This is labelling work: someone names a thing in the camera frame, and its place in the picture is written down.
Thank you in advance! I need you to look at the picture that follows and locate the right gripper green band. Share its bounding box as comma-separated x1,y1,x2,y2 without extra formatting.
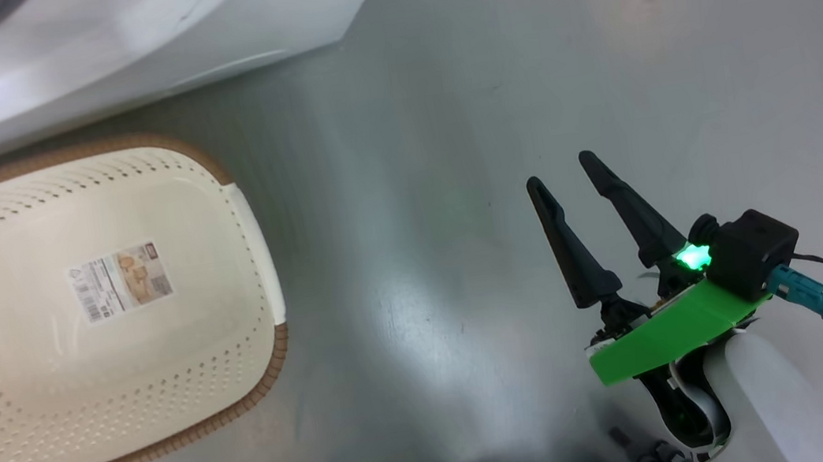
523,129,780,393

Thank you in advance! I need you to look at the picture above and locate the cream laundry basket brown rim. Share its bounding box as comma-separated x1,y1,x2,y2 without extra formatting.
0,118,307,462

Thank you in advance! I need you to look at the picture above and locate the white washing machine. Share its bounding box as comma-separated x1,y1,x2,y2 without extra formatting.
0,0,415,176

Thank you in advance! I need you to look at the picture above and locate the basket product sticker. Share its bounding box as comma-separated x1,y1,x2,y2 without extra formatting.
64,240,177,328

